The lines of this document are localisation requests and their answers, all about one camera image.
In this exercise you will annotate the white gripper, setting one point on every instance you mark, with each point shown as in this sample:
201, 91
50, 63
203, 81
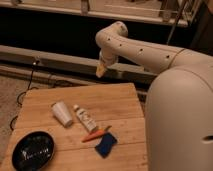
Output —
106, 59

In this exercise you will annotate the metal pole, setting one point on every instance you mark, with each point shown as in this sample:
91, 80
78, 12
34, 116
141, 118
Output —
178, 16

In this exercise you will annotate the metal rail beam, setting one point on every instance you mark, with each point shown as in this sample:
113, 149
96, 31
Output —
75, 64

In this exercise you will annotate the orange carrot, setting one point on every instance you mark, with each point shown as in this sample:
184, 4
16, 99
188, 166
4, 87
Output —
96, 134

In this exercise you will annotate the white tube bottle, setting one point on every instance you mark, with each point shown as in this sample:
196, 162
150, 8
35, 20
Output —
85, 119

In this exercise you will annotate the blue sponge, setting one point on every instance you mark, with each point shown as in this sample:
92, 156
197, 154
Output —
105, 145

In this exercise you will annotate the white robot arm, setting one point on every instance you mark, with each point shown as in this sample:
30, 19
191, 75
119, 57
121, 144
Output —
179, 103

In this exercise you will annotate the white foam cup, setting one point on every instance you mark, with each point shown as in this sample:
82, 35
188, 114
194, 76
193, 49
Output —
61, 113

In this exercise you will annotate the black ceramic bowl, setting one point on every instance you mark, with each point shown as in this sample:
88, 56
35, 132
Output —
33, 151

